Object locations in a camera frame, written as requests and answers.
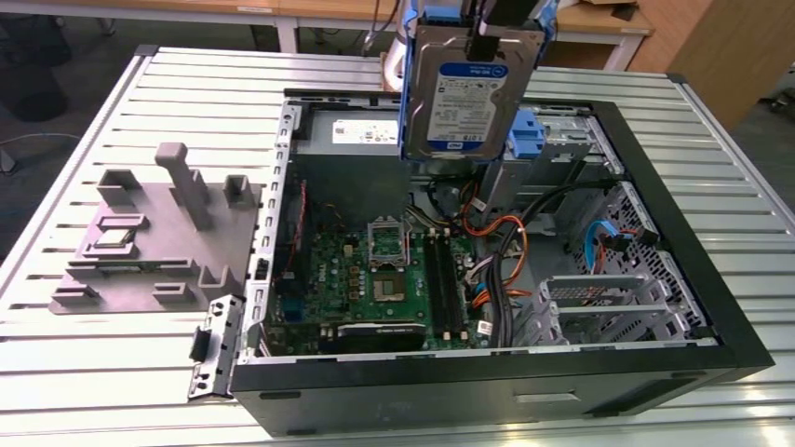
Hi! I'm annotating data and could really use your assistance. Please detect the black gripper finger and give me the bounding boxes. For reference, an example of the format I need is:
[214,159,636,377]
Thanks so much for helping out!
[465,25,498,61]

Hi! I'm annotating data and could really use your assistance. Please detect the hard disk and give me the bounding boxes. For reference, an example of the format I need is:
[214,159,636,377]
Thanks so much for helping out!
[398,0,549,163]

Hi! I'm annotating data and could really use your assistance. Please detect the metal disk bay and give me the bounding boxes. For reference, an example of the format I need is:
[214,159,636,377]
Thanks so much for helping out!
[537,273,692,346]

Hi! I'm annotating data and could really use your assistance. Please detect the blue drive latch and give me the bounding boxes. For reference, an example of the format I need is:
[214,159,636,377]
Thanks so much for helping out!
[506,107,546,159]

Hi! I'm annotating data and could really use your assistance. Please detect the metal drive cage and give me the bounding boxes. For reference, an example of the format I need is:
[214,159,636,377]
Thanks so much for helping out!
[480,105,624,216]

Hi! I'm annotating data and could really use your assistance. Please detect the brown wooden cabinet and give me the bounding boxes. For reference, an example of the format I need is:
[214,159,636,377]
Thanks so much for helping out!
[632,0,795,134]

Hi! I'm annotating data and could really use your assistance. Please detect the grey power supply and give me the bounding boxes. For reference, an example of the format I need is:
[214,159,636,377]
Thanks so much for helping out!
[289,109,416,230]

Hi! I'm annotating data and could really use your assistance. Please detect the metal socket cover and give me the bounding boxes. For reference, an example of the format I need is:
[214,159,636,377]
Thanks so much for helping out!
[368,216,412,272]

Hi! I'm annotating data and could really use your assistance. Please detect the black chair base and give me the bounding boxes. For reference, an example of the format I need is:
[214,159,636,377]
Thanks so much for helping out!
[756,83,795,113]

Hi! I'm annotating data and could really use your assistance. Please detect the CPU socket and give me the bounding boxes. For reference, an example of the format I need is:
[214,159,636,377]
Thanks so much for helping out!
[370,272,412,306]

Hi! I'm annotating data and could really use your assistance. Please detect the green motherboard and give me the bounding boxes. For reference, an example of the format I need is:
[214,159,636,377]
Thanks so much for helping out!
[262,218,496,358]

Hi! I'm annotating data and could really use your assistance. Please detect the black graphics card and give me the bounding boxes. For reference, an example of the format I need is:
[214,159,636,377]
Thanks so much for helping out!
[318,319,428,355]

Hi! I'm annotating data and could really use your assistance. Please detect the grey parts rack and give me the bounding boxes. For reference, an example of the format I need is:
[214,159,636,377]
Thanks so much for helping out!
[46,142,261,318]

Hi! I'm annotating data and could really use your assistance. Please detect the silver CPU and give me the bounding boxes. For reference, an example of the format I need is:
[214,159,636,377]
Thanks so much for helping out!
[91,230,133,248]

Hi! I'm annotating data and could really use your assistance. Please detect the green RAM stick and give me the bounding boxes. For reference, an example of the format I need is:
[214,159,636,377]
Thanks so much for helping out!
[98,263,166,276]

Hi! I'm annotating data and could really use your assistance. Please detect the black PC case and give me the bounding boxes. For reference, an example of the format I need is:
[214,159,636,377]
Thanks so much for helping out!
[185,87,777,439]

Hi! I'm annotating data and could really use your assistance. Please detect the wooden workbench white frame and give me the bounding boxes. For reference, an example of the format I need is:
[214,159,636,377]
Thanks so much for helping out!
[91,0,657,71]

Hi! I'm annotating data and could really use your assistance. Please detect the yellow black wires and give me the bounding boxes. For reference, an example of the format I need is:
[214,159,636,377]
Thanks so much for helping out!
[404,204,464,230]

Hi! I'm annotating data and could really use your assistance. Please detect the orange red wire bundle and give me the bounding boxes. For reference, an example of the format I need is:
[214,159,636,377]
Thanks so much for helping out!
[461,214,533,309]

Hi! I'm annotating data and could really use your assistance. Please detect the thin red wire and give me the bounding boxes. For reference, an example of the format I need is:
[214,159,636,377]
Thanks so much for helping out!
[290,179,310,278]

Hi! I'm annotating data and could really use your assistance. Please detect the blue data wire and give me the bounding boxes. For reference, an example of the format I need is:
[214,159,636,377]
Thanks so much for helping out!
[585,221,622,277]

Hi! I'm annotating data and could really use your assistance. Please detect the power wire with black plug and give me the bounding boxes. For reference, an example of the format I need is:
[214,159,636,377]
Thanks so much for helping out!
[597,226,660,274]

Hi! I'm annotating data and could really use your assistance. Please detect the black cable bundle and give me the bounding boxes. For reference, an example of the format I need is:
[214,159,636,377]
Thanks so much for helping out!
[481,179,622,349]

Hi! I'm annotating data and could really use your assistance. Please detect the blue floor cable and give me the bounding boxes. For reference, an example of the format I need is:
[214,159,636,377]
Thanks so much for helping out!
[0,131,81,146]

